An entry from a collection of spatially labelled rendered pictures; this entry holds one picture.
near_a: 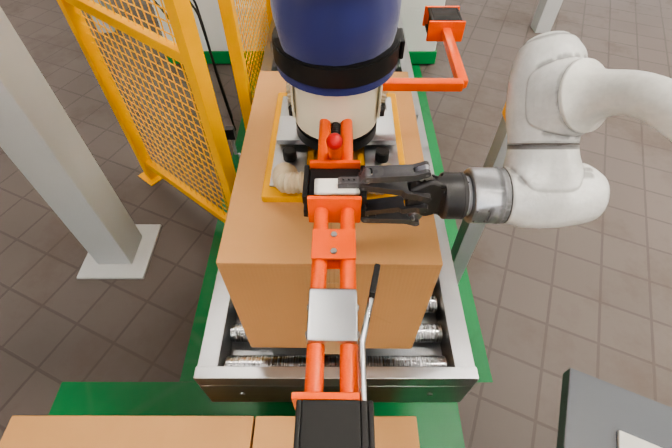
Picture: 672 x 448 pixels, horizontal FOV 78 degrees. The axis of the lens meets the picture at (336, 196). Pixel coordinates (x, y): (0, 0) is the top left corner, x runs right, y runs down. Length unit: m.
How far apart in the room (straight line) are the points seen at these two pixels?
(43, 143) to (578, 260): 2.22
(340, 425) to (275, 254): 0.36
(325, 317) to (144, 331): 1.49
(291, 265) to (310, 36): 0.38
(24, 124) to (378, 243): 1.21
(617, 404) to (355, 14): 0.91
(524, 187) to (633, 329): 1.57
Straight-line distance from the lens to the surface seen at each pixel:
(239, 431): 1.17
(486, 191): 0.65
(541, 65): 0.68
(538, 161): 0.67
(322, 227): 0.61
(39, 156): 1.71
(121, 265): 2.17
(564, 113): 0.65
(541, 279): 2.12
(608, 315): 2.17
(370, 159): 0.87
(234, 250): 0.77
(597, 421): 1.07
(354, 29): 0.66
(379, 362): 1.19
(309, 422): 0.49
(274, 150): 0.90
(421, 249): 0.76
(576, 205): 0.70
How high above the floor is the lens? 1.67
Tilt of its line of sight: 49 degrees down
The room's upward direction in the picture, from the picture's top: straight up
